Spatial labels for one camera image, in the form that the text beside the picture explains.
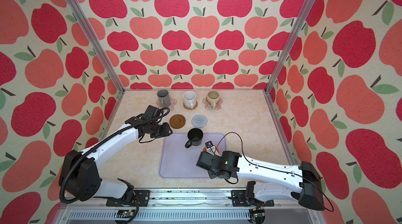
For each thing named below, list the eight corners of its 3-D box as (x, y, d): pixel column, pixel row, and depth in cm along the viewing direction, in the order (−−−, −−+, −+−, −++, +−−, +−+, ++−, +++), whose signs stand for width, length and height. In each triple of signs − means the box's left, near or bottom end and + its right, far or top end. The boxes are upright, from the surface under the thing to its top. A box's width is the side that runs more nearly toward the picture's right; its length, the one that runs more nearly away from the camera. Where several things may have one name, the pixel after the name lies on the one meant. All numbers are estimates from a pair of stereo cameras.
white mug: (183, 112, 110) (182, 103, 103) (184, 99, 118) (183, 90, 111) (195, 112, 110) (195, 103, 103) (196, 99, 118) (195, 90, 111)
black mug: (186, 150, 91) (185, 143, 84) (189, 134, 98) (188, 127, 90) (200, 152, 90) (200, 145, 83) (203, 136, 97) (203, 128, 90)
